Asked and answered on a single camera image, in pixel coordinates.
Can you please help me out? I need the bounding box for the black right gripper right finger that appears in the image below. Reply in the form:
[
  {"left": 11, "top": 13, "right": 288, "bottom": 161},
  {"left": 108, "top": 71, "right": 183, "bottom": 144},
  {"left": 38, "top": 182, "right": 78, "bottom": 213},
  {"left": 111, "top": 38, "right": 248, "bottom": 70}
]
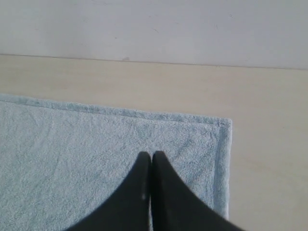
[{"left": 151, "top": 151, "right": 241, "bottom": 231}]

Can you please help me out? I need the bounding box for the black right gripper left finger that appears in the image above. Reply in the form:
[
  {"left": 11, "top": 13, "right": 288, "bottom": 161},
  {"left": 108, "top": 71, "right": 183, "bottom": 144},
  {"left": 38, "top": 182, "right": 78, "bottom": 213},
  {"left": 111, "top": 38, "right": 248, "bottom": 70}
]
[{"left": 68, "top": 152, "right": 151, "bottom": 231}]

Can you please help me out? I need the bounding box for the light blue fluffy towel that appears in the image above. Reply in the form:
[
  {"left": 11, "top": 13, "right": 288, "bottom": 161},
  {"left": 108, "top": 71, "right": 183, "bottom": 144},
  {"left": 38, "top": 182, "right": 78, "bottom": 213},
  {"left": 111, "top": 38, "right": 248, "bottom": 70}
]
[{"left": 0, "top": 94, "right": 232, "bottom": 231}]

